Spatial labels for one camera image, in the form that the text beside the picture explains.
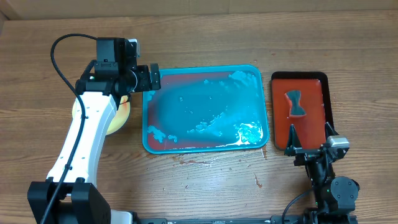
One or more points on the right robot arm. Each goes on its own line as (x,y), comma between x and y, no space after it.
(334,196)

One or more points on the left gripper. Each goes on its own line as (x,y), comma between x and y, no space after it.
(144,84)

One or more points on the black tray with red water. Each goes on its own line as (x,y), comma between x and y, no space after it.
(315,99)

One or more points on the dark teal sponge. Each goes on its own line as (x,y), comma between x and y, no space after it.
(293,98)

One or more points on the teal plastic tray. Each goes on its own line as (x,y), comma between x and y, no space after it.
(205,109)

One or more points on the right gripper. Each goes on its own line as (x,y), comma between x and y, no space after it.
(308,156)

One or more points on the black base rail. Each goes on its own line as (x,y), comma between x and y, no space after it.
(275,219)

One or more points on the yellow-green plate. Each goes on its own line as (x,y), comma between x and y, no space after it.
(119,116)

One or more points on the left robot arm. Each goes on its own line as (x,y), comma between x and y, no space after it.
(69,193)

